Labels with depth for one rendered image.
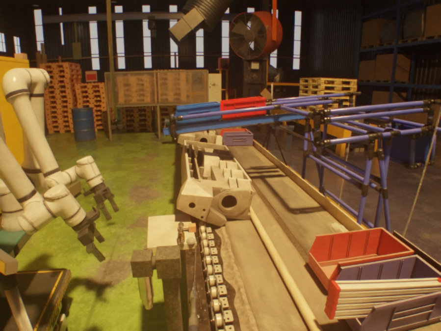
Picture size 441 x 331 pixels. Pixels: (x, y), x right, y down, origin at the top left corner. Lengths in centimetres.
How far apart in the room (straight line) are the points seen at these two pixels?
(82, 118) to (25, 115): 649
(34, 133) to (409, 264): 173
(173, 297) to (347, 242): 90
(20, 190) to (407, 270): 151
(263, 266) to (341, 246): 33
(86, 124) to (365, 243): 751
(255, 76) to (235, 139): 525
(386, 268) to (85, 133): 769
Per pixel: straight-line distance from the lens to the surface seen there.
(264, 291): 109
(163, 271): 44
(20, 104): 162
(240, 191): 146
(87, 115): 808
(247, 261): 123
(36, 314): 184
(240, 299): 106
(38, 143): 159
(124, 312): 215
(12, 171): 128
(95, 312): 221
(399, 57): 1403
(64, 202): 118
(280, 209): 169
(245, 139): 322
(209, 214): 143
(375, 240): 134
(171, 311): 50
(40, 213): 119
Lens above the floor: 147
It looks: 17 degrees down
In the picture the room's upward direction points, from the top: straight up
